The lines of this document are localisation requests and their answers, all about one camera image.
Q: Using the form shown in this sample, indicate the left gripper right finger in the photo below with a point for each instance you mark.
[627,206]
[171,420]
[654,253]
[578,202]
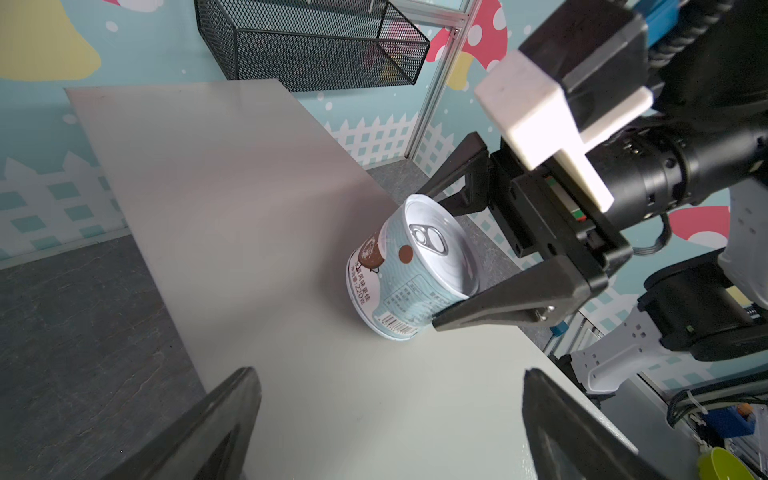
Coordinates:
[567,442]

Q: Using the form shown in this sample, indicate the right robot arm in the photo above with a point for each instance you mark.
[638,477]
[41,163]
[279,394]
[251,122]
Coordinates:
[706,131]

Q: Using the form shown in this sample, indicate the black mesh wall basket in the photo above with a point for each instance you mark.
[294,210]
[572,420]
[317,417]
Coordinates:
[313,45]

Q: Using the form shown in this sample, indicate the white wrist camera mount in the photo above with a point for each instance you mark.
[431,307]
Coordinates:
[575,81]

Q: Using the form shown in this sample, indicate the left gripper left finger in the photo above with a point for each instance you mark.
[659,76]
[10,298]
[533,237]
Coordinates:
[210,441]

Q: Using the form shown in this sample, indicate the grey metal cabinet counter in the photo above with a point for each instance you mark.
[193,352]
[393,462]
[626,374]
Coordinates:
[246,210]

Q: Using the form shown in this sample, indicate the teal label can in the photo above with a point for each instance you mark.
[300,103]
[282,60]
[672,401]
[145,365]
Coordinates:
[419,263]

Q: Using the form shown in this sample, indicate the green bowl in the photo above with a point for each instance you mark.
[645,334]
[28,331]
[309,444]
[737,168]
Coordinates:
[720,464]

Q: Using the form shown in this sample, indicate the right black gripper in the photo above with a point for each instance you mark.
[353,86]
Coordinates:
[541,211]

